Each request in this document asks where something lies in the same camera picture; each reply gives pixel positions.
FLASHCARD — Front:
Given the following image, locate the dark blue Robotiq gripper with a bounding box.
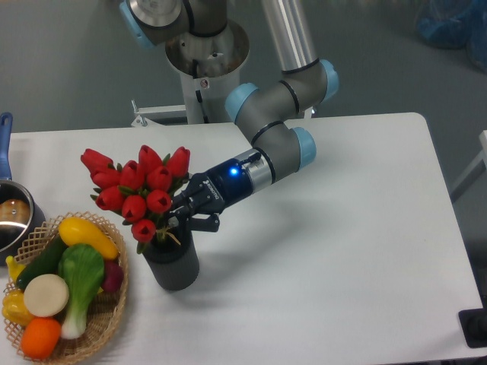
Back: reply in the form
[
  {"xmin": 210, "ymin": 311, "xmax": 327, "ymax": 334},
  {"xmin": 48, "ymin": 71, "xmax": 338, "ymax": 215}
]
[{"xmin": 167, "ymin": 160, "xmax": 253, "ymax": 233}]

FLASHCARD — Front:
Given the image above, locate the red tulip bouquet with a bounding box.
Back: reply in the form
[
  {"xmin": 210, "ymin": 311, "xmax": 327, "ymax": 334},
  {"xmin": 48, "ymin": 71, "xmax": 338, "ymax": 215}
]
[{"xmin": 81, "ymin": 145, "xmax": 190, "ymax": 253}]

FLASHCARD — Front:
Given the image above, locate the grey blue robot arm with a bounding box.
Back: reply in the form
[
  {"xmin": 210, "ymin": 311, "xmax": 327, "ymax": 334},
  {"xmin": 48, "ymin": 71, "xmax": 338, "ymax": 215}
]
[{"xmin": 119, "ymin": 1, "xmax": 339, "ymax": 232}]

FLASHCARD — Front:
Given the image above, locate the dark grey ribbed vase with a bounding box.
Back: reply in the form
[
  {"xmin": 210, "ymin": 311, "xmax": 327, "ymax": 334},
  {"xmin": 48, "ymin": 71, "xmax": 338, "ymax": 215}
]
[{"xmin": 142, "ymin": 230, "xmax": 199, "ymax": 291}]

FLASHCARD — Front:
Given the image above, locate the purple red radish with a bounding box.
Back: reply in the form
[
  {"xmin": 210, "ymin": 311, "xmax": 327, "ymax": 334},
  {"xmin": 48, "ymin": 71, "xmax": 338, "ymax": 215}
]
[{"xmin": 100, "ymin": 261, "xmax": 124, "ymax": 293}]

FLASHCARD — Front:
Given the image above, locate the yellow squash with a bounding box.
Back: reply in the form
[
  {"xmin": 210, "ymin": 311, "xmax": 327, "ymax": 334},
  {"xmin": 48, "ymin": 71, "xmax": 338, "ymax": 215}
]
[{"xmin": 58, "ymin": 217, "xmax": 119, "ymax": 260}]

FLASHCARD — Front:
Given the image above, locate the green bok choy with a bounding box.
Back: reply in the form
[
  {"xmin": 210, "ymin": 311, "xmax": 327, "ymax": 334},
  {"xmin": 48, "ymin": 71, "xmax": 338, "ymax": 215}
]
[{"xmin": 58, "ymin": 243, "xmax": 104, "ymax": 340}]

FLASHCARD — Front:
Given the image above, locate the woven wicker basket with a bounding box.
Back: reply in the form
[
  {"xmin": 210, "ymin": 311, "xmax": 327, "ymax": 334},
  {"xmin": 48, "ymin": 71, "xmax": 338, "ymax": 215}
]
[{"xmin": 1, "ymin": 211, "xmax": 129, "ymax": 364}]

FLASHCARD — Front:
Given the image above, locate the dark green cucumber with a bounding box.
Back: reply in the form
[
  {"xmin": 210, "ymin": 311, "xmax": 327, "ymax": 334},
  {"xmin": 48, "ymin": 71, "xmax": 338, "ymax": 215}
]
[{"xmin": 15, "ymin": 236, "xmax": 68, "ymax": 290}]

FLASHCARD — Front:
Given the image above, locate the beige round bun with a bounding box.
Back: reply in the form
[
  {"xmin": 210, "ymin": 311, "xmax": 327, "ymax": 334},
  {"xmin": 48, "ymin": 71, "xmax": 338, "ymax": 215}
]
[{"xmin": 24, "ymin": 274, "xmax": 69, "ymax": 317}]

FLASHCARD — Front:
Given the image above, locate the yellow banana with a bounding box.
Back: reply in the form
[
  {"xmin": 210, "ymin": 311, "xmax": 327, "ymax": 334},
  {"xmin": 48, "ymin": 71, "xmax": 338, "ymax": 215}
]
[{"xmin": 5, "ymin": 255, "xmax": 26, "ymax": 282}]

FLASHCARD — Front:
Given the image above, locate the orange fruit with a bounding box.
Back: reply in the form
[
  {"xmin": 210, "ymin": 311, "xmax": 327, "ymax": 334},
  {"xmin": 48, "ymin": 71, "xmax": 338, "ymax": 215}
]
[{"xmin": 21, "ymin": 317, "xmax": 61, "ymax": 360}]

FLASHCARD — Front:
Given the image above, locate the yellow bell pepper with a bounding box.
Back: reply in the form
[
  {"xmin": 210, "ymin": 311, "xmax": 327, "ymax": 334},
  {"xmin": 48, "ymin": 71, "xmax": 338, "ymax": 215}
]
[{"xmin": 2, "ymin": 289, "xmax": 35, "ymax": 327}]

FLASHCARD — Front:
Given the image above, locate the white furniture edge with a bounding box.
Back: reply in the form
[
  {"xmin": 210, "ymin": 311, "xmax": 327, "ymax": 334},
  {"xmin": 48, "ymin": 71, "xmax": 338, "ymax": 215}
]
[{"xmin": 450, "ymin": 130, "xmax": 486, "ymax": 204}]

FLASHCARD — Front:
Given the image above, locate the black device at table edge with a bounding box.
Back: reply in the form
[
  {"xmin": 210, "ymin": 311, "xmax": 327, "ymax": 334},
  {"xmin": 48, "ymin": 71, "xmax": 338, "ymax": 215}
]
[{"xmin": 458, "ymin": 308, "xmax": 486, "ymax": 348}]

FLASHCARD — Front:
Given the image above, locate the blue plastic bag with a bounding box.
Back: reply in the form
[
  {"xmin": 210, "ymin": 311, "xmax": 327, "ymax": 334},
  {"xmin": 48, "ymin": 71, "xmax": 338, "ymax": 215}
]
[{"xmin": 415, "ymin": 1, "xmax": 486, "ymax": 72}]

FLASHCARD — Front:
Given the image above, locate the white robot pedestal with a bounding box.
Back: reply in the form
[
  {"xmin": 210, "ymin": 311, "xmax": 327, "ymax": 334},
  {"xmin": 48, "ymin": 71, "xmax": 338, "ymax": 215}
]
[{"xmin": 131, "ymin": 21, "xmax": 317, "ymax": 129}]

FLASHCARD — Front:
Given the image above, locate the blue handled saucepan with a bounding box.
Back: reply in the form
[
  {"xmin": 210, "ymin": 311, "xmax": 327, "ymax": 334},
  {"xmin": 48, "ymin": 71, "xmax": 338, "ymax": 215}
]
[{"xmin": 1, "ymin": 112, "xmax": 45, "ymax": 267}]

